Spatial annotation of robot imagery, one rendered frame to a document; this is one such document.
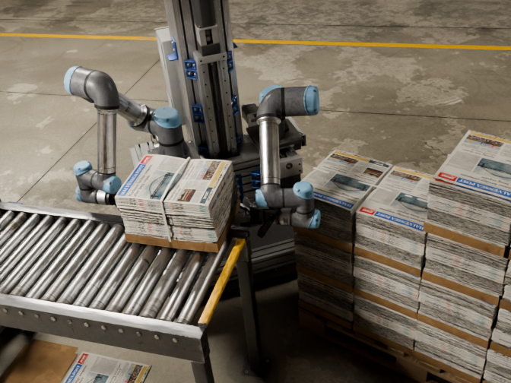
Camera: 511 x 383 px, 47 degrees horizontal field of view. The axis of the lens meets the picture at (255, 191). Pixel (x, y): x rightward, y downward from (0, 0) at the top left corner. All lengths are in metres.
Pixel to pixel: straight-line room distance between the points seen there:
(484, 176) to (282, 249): 1.28
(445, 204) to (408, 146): 2.23
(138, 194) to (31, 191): 2.27
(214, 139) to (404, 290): 1.12
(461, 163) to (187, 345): 1.13
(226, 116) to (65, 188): 1.81
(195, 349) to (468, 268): 1.01
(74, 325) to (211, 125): 1.16
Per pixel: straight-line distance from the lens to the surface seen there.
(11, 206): 2.78
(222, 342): 2.98
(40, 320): 2.24
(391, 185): 2.47
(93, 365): 3.04
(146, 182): 2.24
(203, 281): 2.12
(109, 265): 2.29
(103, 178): 2.46
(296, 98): 2.31
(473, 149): 2.29
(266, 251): 3.07
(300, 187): 2.20
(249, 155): 2.89
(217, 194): 2.14
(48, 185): 4.42
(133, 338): 2.07
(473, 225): 2.15
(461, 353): 2.58
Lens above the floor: 2.24
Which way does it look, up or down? 35 degrees down
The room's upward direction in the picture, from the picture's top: 6 degrees counter-clockwise
